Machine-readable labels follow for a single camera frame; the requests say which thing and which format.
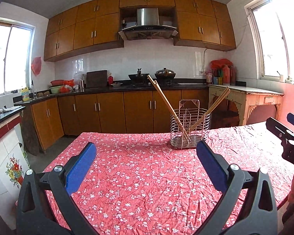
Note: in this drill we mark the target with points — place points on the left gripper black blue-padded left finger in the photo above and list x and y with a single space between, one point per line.
34 212

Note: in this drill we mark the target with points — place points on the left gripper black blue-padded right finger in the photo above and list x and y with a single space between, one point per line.
258 214

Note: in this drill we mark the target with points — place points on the wooden chopstick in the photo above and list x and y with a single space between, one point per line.
213 108
210 108
166 105
169 107

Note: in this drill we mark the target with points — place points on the metal wire utensil holder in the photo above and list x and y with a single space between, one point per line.
189 125

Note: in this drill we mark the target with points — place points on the flower tiled counter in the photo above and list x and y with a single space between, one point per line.
13 164

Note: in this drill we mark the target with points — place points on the beige side table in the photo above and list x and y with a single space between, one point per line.
244 106

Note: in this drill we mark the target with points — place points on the green white bucket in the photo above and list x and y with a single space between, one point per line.
24 153

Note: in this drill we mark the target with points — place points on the wooden lower cabinets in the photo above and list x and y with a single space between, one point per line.
47 119

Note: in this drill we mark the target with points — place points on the wooden cabinets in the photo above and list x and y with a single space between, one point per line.
47 119
107 24

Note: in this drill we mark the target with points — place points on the orange bottle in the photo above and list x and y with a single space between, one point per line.
226 75

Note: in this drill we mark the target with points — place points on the pink floral tablecloth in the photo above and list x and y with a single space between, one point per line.
140 184

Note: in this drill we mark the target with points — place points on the red bag behind bottles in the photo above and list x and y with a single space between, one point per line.
219 64

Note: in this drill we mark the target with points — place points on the right window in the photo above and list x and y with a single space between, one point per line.
272 26

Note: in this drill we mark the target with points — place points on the window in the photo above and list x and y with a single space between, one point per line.
16 41
272 26

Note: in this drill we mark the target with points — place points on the yellow detergent bottle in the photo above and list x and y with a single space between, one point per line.
25 94

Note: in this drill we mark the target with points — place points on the red basin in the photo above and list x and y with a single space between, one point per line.
56 83

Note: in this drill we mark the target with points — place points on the dark cutting board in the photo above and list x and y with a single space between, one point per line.
97 79

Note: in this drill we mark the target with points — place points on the lidded black pot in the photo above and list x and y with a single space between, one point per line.
165 75

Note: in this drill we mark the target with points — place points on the red bottle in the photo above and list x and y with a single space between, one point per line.
110 79

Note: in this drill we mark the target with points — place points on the black wok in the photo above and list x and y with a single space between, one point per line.
139 77

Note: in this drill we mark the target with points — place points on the left window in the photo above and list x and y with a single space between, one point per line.
16 41

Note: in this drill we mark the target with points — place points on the stainless range hood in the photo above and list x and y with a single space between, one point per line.
139 23

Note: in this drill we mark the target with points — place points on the wooden upper cabinets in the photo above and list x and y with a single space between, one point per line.
107 24

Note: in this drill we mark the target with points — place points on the red plastic bag on wall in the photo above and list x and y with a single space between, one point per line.
36 66

